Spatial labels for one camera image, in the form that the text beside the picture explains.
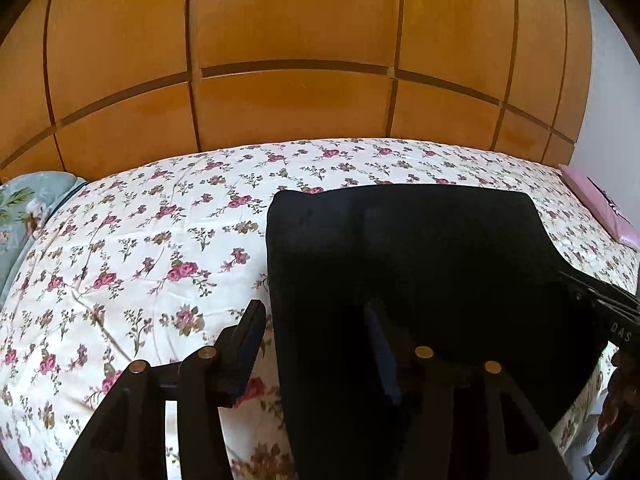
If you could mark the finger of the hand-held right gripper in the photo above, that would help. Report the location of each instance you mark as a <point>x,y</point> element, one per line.
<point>600,292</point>

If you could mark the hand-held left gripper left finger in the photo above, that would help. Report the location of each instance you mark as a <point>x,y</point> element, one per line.
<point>246,355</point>

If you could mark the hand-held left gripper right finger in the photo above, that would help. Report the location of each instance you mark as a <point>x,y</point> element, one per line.
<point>386,365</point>

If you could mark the black pants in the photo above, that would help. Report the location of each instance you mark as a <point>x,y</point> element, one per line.
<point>415,280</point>

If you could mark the person's right hand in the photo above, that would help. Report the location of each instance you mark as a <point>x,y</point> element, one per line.
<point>620,390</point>

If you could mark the white floral bedspread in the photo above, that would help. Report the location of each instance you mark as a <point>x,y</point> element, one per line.
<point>150,260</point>

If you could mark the blue floral pillow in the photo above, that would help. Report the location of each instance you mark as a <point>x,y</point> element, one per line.
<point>25,230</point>

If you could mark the wooden wardrobe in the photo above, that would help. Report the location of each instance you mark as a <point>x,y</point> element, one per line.
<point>300,60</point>

